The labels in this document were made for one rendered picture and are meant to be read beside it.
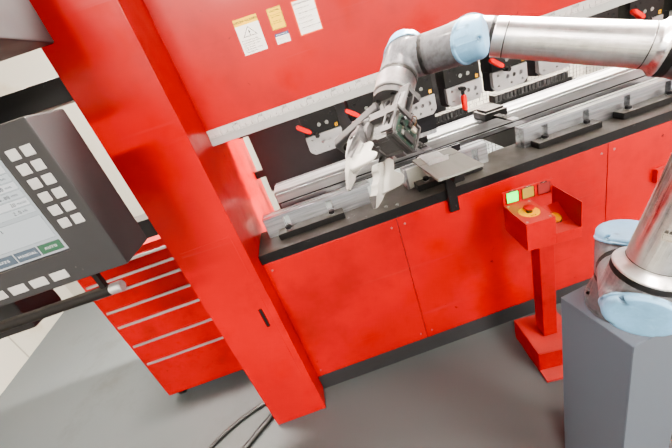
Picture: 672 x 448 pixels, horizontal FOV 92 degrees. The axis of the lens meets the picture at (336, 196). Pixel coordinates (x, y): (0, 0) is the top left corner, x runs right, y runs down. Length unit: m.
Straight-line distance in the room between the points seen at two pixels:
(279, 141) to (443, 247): 1.03
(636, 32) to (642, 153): 1.27
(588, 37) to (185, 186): 1.11
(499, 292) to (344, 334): 0.80
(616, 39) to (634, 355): 0.67
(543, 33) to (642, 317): 0.55
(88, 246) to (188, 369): 1.43
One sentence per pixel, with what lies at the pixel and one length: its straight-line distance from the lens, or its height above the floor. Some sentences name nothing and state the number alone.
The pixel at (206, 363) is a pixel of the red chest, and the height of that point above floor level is 0.20.
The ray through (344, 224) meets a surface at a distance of 1.38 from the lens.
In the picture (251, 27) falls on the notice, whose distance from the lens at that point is 1.31.
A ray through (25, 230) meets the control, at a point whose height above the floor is 1.39.
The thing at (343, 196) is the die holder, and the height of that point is 0.95.
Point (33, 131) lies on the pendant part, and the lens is 0.87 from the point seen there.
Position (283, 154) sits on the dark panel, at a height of 1.09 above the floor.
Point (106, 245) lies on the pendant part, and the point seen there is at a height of 1.30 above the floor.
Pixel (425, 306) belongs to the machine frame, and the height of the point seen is 0.30.
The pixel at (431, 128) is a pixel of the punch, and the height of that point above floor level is 1.11.
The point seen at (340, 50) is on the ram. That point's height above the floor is 1.52.
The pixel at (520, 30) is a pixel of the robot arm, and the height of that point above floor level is 1.46.
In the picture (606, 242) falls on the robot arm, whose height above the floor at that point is 0.99.
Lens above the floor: 1.54
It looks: 24 degrees down
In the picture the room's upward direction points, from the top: 19 degrees counter-clockwise
